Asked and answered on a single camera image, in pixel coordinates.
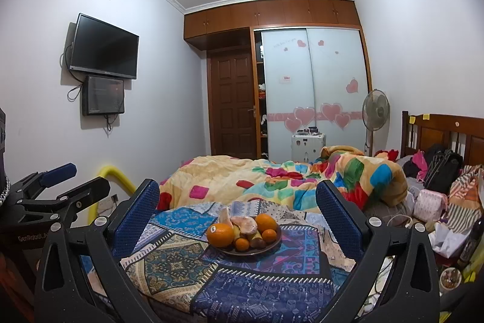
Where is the black television cable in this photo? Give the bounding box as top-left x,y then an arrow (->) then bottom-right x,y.
60,43 -> 86,102

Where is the patterned patchwork blanket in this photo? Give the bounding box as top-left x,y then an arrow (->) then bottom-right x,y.
87,200 -> 358,320

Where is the yellow foam tube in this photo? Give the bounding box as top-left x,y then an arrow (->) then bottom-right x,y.
88,165 -> 137,225

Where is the large orange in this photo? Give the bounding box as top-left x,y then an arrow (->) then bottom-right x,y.
206,222 -> 235,248

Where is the small wall-mounted monitor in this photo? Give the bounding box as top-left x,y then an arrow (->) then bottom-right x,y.
82,75 -> 126,116

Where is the wooden overhead cabinet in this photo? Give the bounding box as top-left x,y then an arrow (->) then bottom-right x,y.
184,0 -> 361,51

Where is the standing electric fan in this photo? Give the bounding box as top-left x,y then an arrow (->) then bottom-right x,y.
361,89 -> 391,157

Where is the brown wooden door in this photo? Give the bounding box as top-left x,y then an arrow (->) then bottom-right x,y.
207,48 -> 258,161

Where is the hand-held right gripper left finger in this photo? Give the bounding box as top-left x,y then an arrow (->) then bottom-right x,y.
34,178 -> 163,323

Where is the medium orange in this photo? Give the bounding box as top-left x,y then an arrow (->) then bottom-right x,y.
255,213 -> 276,233

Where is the wardrobe with heart stickers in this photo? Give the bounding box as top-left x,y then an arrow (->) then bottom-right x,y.
251,26 -> 373,163

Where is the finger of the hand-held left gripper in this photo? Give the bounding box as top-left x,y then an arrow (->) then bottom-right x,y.
9,163 -> 78,203
15,176 -> 111,224

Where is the grey pillow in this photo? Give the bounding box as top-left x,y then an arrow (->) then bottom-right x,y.
365,190 -> 417,221

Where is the black bag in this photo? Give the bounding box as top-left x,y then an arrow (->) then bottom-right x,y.
423,145 -> 464,195

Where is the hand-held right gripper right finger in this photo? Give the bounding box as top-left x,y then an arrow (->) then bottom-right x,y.
315,179 -> 441,323

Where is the colourful checked quilt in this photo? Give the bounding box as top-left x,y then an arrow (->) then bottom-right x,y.
159,145 -> 408,212

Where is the white box appliance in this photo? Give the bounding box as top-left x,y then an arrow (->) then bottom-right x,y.
290,128 -> 326,163

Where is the dark round plate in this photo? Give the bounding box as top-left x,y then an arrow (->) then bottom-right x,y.
210,222 -> 283,257

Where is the small bowl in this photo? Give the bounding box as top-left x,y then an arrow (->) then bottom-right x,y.
440,267 -> 463,289

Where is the peeled pomelo segment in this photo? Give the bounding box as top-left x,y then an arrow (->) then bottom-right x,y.
231,216 -> 260,235
216,206 -> 232,227

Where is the wooden bed headboard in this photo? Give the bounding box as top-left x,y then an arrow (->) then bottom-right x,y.
401,111 -> 484,166

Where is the wall-mounted black television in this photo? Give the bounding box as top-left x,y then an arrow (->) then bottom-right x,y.
69,13 -> 140,80

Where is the pink quilted bag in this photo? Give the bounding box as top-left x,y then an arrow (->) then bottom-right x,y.
414,189 -> 449,221

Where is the striped tote bag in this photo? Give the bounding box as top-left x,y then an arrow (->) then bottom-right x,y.
446,164 -> 484,221

